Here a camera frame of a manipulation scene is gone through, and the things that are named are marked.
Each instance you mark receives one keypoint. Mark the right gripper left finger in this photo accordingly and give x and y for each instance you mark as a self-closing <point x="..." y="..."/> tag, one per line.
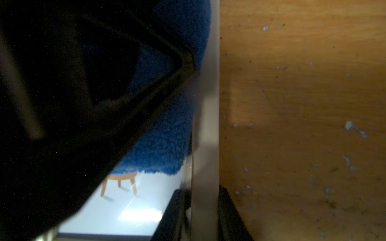
<point x="174" y="217"/>

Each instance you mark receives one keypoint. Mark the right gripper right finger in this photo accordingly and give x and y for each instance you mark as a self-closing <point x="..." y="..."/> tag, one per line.
<point x="231" y="226"/>

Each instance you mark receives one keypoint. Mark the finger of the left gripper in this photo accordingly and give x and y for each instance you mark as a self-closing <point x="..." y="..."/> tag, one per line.
<point x="81" y="83"/>

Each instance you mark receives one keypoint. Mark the cream white picture frame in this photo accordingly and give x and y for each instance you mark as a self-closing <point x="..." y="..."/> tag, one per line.
<point x="124" y="216"/>

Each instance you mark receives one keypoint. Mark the blue microfiber cloth black trim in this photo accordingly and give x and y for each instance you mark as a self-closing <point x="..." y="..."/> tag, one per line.
<point x="175" y="120"/>

